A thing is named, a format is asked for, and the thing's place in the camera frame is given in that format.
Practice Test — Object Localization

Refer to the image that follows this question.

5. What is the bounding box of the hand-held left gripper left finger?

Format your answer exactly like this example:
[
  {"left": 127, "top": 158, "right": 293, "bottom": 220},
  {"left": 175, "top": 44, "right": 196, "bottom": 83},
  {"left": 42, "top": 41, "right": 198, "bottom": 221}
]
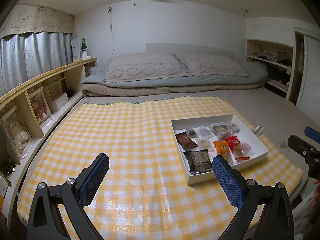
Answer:
[{"left": 27, "top": 153, "right": 110, "bottom": 240}]

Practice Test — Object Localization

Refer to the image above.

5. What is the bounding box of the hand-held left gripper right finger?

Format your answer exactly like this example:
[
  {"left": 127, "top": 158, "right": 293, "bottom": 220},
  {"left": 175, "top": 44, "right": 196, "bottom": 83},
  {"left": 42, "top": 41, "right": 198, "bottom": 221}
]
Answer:
[{"left": 212, "top": 155, "right": 295, "bottom": 240}]

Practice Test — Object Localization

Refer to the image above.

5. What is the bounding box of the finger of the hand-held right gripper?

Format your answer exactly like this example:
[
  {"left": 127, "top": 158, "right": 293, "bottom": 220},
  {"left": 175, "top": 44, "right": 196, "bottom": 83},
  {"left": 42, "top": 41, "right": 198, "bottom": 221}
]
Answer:
[
  {"left": 304, "top": 127, "right": 320, "bottom": 143},
  {"left": 287, "top": 135, "right": 320, "bottom": 159}
]

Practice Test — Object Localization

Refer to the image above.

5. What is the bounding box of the white cardboard box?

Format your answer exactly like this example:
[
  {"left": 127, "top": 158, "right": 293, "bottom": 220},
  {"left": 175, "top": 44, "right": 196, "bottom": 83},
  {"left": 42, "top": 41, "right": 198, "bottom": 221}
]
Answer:
[{"left": 171, "top": 115, "right": 269, "bottom": 186}]

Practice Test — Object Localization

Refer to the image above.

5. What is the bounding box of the orange snack packet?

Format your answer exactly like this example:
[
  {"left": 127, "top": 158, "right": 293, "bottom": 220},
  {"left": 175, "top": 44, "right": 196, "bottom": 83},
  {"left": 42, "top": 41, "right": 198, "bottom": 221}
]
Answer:
[{"left": 212, "top": 140, "right": 232, "bottom": 165}]

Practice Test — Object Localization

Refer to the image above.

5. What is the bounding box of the black silver snack packet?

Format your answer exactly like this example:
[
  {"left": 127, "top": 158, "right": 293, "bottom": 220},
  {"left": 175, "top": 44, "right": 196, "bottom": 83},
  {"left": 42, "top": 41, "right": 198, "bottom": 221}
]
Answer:
[{"left": 183, "top": 149, "right": 213, "bottom": 175}]

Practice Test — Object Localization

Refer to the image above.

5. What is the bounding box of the red snack packet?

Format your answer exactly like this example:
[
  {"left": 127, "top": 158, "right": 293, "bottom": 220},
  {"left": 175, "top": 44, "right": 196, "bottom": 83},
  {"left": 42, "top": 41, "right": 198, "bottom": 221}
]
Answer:
[{"left": 225, "top": 135, "right": 250, "bottom": 161}]

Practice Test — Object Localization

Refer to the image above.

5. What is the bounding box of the clear pink snack packet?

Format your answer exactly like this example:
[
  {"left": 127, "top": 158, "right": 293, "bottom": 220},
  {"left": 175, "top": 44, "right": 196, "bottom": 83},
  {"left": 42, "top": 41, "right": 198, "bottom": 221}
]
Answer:
[{"left": 237, "top": 142, "right": 256, "bottom": 157}]

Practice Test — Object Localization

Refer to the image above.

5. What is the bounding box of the clear purple snack packet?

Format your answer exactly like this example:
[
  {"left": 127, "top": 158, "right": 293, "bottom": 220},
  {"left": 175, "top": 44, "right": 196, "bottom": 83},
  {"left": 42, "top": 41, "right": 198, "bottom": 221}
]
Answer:
[{"left": 196, "top": 126, "right": 215, "bottom": 138}]

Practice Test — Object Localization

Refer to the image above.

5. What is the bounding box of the small dark snack packet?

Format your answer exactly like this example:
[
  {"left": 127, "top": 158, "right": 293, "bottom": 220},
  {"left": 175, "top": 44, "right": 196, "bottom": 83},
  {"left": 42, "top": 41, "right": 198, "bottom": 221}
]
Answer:
[{"left": 226, "top": 122, "right": 241, "bottom": 133}]

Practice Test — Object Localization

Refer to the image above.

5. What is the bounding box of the brown chocolate packet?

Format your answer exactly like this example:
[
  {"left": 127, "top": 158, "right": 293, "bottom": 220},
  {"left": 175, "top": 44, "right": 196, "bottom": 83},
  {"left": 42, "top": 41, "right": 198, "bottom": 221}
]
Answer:
[{"left": 175, "top": 132, "right": 198, "bottom": 149}]

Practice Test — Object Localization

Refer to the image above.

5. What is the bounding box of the yellow checked mat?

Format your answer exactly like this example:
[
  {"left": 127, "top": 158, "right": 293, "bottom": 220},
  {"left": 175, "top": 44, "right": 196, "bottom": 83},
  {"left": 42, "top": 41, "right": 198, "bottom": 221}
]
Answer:
[{"left": 17, "top": 95, "right": 304, "bottom": 240}]

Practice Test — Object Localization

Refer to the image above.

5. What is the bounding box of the white sliding door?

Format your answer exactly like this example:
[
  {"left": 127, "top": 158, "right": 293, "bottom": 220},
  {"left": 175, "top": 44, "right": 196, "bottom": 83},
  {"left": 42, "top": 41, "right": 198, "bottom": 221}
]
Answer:
[{"left": 295, "top": 27, "right": 320, "bottom": 118}]

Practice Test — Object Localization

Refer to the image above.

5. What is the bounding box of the cluttered side shelf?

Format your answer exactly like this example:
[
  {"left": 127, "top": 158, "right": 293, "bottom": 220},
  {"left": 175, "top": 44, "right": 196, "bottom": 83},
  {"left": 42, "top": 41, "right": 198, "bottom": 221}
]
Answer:
[{"left": 246, "top": 39, "right": 294, "bottom": 100}]

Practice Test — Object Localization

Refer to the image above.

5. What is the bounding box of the white storage box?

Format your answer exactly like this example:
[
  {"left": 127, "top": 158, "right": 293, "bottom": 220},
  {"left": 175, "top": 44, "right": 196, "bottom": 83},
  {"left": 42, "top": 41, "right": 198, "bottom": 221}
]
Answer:
[{"left": 50, "top": 92, "right": 69, "bottom": 112}]

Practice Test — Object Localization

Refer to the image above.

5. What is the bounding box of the yellow stick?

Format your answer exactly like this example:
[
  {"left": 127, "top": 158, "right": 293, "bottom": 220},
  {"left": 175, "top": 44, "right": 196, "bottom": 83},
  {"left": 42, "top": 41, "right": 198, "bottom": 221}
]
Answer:
[{"left": 0, "top": 172, "right": 12, "bottom": 187}]

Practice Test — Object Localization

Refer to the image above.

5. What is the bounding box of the white doll in clear bag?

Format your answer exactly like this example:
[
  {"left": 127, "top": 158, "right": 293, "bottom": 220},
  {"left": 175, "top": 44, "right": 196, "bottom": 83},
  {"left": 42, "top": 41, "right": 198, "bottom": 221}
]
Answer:
[{"left": 1, "top": 105, "right": 33, "bottom": 159}]

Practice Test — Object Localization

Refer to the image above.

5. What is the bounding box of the beige folded blanket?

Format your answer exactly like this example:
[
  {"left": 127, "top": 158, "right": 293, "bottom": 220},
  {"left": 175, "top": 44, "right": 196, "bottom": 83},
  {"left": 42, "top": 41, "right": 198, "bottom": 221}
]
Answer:
[{"left": 82, "top": 80, "right": 265, "bottom": 98}]

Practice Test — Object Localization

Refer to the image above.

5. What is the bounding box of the wooden rack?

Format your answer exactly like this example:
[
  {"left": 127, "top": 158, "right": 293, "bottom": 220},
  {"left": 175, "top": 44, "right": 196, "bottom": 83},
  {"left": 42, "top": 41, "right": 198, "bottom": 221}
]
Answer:
[{"left": 46, "top": 77, "right": 67, "bottom": 98}]

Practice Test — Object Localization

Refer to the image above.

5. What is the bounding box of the grey duvet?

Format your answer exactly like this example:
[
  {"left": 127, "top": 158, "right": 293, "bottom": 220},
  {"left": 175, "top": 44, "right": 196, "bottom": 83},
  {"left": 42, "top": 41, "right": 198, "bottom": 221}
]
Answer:
[{"left": 80, "top": 62, "right": 268, "bottom": 90}]

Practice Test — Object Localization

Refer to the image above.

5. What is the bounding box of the long wooden shelf unit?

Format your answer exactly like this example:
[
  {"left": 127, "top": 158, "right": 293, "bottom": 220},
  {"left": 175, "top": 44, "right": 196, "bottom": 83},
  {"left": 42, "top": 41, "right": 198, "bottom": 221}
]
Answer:
[{"left": 0, "top": 57, "right": 97, "bottom": 205}]

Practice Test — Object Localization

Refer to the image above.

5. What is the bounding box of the beige knit pillow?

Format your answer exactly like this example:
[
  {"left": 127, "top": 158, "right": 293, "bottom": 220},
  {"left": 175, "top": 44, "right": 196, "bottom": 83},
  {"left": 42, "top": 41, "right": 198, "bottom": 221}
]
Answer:
[
  {"left": 180, "top": 54, "right": 248, "bottom": 77},
  {"left": 104, "top": 52, "right": 189, "bottom": 82}
]

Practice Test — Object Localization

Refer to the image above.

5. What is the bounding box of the white paper sign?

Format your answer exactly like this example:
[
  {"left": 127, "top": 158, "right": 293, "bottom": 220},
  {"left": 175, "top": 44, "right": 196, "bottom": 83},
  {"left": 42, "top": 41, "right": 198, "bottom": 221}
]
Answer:
[{"left": 71, "top": 39, "right": 80, "bottom": 62}]

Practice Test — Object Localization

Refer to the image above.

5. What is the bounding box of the silver grey curtain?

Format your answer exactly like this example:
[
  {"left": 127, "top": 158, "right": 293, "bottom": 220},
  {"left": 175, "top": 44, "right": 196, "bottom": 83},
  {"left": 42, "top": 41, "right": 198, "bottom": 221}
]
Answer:
[{"left": 0, "top": 31, "right": 75, "bottom": 98}]

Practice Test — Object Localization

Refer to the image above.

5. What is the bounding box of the beige printed valance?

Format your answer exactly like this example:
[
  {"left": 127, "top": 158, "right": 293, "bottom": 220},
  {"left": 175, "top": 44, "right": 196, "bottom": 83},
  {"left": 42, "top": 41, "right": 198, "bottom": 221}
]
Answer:
[{"left": 0, "top": 4, "right": 75, "bottom": 39}]

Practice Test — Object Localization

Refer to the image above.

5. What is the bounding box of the white hanging cable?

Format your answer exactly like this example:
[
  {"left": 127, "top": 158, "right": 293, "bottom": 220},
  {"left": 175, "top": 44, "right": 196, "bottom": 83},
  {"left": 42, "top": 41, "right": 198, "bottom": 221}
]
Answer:
[{"left": 107, "top": 11, "right": 117, "bottom": 58}]

